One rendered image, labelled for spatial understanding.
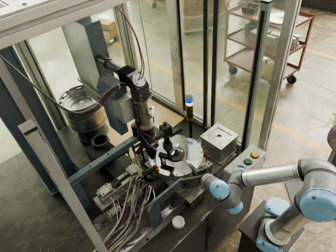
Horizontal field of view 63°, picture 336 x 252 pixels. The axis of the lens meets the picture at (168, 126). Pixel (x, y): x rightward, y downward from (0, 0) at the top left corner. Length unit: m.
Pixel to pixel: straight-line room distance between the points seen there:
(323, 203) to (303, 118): 2.50
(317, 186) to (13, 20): 0.97
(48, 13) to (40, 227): 1.47
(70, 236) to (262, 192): 1.69
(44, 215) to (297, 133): 2.57
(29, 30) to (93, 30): 0.82
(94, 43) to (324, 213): 1.16
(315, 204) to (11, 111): 1.38
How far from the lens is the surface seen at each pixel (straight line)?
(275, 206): 1.46
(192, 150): 1.67
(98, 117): 1.98
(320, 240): 2.59
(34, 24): 0.57
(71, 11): 0.59
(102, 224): 1.70
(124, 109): 1.25
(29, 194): 2.04
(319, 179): 1.09
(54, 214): 1.86
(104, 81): 1.30
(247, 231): 1.63
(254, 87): 1.54
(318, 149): 3.18
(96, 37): 1.38
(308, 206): 1.07
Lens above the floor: 2.20
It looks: 43 degrees down
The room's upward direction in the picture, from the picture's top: 7 degrees counter-clockwise
